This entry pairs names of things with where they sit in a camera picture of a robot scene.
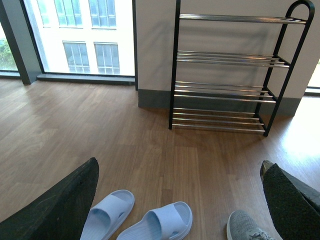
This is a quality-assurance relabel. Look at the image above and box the grey knit sneaker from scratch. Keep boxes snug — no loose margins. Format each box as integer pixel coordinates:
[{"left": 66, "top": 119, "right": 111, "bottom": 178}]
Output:
[{"left": 226, "top": 210, "right": 274, "bottom": 240}]

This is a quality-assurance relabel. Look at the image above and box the black metal shoe rack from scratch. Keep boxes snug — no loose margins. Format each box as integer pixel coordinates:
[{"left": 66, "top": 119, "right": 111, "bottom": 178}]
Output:
[{"left": 168, "top": 0, "right": 315, "bottom": 136}]

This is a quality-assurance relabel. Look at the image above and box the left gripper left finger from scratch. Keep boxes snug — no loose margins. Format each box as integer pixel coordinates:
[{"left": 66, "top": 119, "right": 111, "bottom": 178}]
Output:
[{"left": 0, "top": 157, "right": 99, "bottom": 240}]

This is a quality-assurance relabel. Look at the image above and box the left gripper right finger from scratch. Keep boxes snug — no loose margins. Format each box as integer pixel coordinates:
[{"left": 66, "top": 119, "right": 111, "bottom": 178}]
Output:
[{"left": 260, "top": 160, "right": 320, "bottom": 240}]

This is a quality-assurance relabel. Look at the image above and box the light blue slide slipper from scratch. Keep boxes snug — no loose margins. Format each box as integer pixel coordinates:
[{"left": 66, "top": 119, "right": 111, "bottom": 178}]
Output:
[{"left": 80, "top": 189, "right": 135, "bottom": 240}]

